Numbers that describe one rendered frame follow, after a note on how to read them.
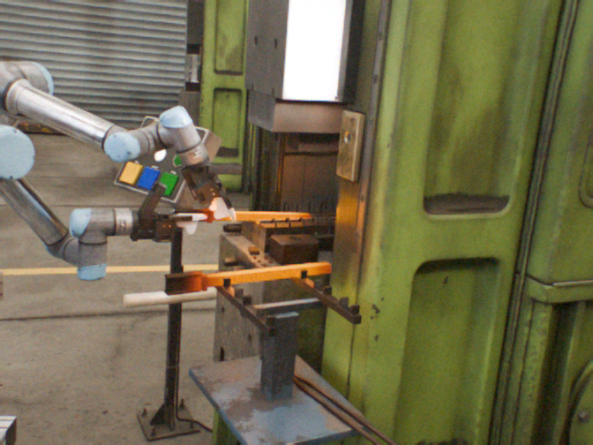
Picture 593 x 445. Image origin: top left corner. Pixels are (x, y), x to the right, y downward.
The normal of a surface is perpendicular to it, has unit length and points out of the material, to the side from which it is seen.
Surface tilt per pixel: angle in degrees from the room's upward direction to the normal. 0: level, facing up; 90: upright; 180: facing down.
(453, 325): 90
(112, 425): 0
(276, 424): 0
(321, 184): 90
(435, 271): 90
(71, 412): 0
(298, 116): 90
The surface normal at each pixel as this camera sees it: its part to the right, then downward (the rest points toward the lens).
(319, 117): 0.41, 0.27
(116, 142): -0.24, 0.24
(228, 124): 0.17, 0.27
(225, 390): 0.08, -0.96
